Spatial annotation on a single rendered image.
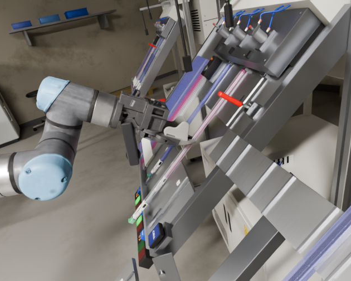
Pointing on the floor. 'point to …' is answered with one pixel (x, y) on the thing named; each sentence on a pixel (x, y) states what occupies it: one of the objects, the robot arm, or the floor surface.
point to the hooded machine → (0, 121)
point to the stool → (32, 97)
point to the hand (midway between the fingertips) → (189, 141)
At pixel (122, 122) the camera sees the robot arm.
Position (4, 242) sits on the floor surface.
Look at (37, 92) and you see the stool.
